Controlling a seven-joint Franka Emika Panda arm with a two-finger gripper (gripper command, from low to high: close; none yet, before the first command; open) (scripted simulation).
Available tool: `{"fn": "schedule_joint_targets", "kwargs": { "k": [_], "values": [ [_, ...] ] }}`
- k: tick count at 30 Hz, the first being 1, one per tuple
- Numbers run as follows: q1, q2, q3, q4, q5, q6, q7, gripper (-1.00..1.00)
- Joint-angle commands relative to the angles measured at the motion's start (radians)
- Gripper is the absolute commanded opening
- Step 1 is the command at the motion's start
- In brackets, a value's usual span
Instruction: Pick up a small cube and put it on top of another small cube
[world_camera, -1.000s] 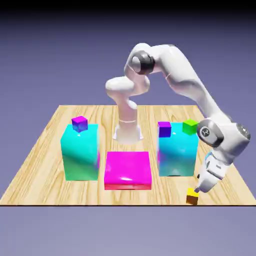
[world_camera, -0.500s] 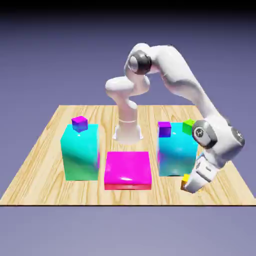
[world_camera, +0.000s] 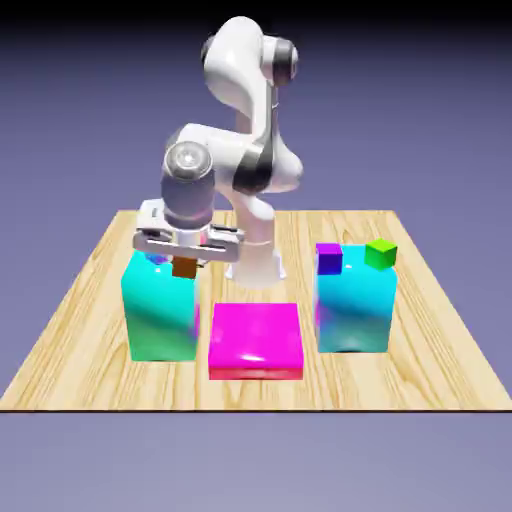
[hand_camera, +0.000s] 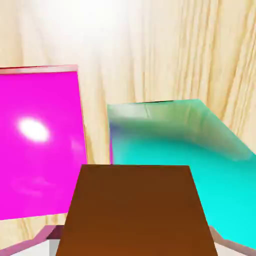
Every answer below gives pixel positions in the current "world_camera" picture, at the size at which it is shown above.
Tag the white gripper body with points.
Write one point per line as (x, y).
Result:
(224, 246)

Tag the small orange cube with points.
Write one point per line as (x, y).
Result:
(184, 267)

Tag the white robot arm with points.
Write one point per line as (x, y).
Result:
(240, 104)

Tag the small blue cube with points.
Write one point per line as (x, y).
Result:
(156, 259)

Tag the small purple cube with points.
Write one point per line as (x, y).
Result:
(329, 259)

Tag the small green cube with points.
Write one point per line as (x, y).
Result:
(380, 254)

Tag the large cyan box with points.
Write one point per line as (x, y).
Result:
(160, 312)
(354, 308)

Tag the large magenta box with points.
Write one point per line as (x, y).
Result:
(256, 336)

